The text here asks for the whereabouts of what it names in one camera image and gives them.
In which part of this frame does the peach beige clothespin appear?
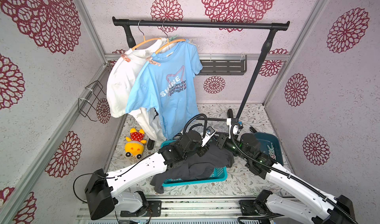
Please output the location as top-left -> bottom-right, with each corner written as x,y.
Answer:
146,57 -> 161,66

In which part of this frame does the teal plastic clothespin bin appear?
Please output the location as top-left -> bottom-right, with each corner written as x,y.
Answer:
254,132 -> 284,165

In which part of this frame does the pink clothespin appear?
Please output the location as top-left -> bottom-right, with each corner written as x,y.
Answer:
121,54 -> 131,62

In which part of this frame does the black wire wall rack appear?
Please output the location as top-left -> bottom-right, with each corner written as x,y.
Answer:
77,80 -> 111,124

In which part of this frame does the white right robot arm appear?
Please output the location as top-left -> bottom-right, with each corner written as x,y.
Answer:
209,133 -> 356,224

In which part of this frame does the white t-shirt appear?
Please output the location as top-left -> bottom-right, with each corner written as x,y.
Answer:
106,38 -> 167,142

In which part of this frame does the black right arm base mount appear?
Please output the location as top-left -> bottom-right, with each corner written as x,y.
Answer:
239,190 -> 274,216

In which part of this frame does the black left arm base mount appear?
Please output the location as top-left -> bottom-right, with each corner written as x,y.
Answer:
120,191 -> 162,218

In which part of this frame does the yellow plush toy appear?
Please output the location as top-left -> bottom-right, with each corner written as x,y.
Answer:
125,128 -> 147,159

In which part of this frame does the teal perforated tray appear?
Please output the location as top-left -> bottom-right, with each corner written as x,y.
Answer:
160,139 -> 229,187

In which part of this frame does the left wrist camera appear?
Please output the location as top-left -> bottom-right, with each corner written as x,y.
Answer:
201,126 -> 216,147

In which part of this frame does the wooden hanger with metal hook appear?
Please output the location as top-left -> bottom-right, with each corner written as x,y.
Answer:
131,20 -> 161,51

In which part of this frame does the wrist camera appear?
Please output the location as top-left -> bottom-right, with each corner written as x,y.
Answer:
201,126 -> 216,147
226,118 -> 243,138

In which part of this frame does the black wall shelf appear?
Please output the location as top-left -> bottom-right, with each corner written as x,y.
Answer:
199,55 -> 247,76

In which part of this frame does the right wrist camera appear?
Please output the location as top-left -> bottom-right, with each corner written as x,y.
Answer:
226,118 -> 243,138

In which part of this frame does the black clothes rack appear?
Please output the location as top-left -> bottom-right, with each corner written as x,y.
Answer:
112,17 -> 291,122

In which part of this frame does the mint green clothespin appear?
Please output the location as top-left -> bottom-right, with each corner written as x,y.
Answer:
168,35 -> 179,42

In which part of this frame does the light blue t-shirt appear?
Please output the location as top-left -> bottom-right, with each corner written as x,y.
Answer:
126,40 -> 203,139

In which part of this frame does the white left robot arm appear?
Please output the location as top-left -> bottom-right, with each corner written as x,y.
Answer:
85,127 -> 216,220

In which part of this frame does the dark grey t-shirt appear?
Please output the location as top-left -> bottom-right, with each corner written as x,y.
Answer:
149,143 -> 235,194

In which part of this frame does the white clothespin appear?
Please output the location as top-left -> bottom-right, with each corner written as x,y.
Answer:
189,39 -> 199,47

